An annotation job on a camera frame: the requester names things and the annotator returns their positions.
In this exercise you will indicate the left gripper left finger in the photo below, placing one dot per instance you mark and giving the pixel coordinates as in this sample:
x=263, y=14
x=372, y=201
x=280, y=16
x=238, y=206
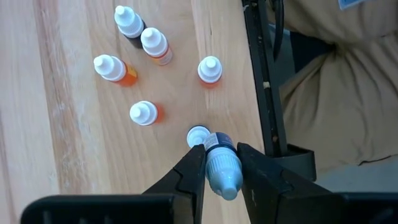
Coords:
x=189, y=177

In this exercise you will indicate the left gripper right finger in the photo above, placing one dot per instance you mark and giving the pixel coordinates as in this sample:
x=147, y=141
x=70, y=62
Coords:
x=273, y=193

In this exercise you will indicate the orange dropper bottle white cap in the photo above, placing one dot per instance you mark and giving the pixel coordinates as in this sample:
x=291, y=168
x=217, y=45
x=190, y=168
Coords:
x=109, y=68
x=143, y=112
x=154, y=42
x=210, y=70

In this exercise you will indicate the black dropper bottle white cap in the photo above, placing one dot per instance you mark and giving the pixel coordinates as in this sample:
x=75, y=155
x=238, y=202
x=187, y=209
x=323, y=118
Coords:
x=127, y=21

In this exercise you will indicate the person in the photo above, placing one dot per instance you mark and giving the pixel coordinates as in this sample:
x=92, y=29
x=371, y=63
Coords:
x=342, y=93

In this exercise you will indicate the black frame bracket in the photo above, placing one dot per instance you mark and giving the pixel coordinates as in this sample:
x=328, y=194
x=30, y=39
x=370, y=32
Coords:
x=298, y=165

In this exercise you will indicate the black aluminium table frame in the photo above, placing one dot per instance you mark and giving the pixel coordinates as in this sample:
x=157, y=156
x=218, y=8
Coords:
x=264, y=77

